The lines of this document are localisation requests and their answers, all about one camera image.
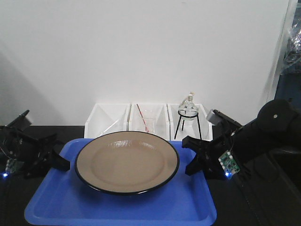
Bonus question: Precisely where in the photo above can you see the clear glass beaker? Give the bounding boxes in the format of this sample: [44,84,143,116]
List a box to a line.
[141,110,156,134]

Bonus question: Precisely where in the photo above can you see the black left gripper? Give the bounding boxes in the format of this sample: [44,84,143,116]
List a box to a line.
[0,126,70,177]

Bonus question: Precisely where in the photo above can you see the right white storage bin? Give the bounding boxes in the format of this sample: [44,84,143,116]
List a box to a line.
[167,103,213,141]

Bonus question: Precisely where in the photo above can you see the white storage bin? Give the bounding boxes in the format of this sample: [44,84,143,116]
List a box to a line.
[128,103,170,140]
[167,103,213,141]
[84,103,130,138]

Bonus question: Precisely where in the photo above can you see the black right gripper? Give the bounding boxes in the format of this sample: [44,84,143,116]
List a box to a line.
[182,135,233,179]

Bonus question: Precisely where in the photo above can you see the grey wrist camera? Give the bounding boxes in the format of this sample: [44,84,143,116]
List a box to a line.
[206,109,242,129]
[5,110,32,131]

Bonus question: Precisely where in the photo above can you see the black wire tripod stand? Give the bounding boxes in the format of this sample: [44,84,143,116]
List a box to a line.
[174,110,203,140]

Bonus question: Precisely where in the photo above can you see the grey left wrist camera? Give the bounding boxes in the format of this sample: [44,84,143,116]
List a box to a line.
[5,110,32,131]

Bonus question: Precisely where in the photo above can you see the beige plate with black rim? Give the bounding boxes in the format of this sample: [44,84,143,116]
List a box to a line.
[74,131,180,195]

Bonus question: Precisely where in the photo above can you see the clear glass rod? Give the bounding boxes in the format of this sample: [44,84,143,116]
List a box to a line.
[99,119,123,136]

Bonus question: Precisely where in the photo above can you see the blue plastic crate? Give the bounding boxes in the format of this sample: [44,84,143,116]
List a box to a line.
[275,73,301,112]

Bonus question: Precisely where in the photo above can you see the green circuit board left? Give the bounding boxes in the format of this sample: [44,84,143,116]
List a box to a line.
[1,159,17,178]

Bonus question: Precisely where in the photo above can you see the blue plastic tray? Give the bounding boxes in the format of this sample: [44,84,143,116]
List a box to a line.
[24,141,217,226]

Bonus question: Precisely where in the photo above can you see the middle white storage bin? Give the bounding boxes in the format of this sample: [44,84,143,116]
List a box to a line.
[128,103,170,140]

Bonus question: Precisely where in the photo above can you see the green circuit board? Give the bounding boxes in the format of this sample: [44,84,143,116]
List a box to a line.
[218,151,240,179]
[1,159,17,178]

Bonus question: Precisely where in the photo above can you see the left white storage bin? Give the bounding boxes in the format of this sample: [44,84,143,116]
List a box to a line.
[84,103,130,138]

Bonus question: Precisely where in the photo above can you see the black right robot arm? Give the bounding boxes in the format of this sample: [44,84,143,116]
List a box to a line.
[182,99,301,180]

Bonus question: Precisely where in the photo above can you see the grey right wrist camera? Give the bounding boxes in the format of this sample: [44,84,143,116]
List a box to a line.
[206,109,242,129]

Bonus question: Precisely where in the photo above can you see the round glass flask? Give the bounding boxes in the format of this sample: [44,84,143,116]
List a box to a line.
[178,92,198,121]

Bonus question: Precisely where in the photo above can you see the green circuit board right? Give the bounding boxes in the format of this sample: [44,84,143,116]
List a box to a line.
[218,151,240,179]

